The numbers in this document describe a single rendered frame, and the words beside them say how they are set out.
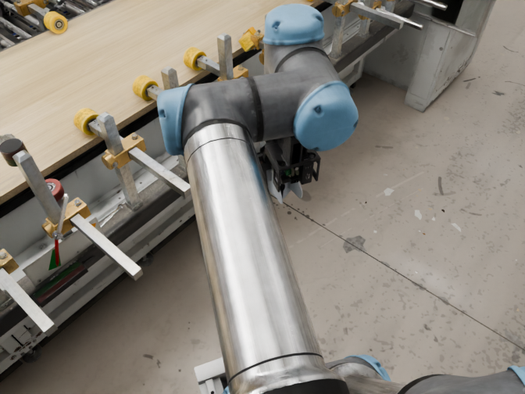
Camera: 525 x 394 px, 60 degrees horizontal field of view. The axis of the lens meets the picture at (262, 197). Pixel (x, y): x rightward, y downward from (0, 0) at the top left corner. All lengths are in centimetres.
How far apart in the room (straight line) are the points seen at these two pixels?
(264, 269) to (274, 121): 20
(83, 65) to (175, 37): 40
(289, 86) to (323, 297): 178
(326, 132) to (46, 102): 149
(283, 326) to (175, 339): 182
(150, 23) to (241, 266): 194
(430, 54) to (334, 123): 257
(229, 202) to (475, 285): 213
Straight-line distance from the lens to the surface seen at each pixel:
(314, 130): 51
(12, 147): 135
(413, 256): 245
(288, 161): 69
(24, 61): 216
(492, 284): 250
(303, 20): 59
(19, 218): 171
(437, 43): 302
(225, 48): 162
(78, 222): 147
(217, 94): 50
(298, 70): 54
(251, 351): 34
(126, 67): 197
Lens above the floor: 195
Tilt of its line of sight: 50 degrees down
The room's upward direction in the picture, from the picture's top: straight up
